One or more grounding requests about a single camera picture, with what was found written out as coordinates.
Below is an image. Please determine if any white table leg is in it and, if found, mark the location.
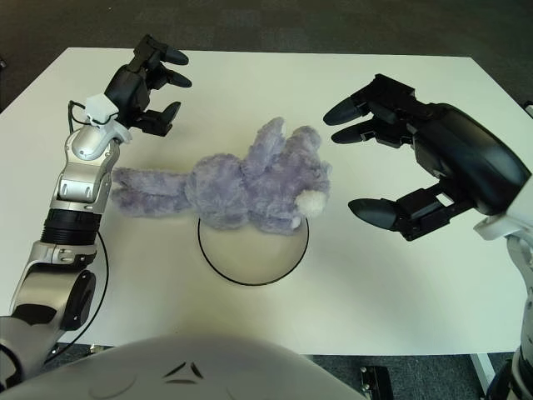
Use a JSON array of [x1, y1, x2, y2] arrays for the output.
[[470, 353, 505, 400]]

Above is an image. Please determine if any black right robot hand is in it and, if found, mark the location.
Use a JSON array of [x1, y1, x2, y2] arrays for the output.
[[322, 73, 533, 243]]

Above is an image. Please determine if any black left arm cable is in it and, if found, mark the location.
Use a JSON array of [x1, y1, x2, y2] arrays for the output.
[[43, 99, 122, 363]]

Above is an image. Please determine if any grey robot torso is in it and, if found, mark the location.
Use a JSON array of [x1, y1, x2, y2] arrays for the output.
[[7, 332, 371, 400]]

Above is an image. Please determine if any white plate with black rim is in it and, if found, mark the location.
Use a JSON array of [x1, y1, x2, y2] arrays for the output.
[[197, 216, 311, 288]]

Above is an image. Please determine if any purple plush bunny doll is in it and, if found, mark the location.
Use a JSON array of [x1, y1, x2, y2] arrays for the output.
[[110, 117, 333, 237]]

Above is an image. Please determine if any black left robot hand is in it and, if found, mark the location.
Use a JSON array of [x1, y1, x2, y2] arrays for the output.
[[85, 33, 193, 138]]

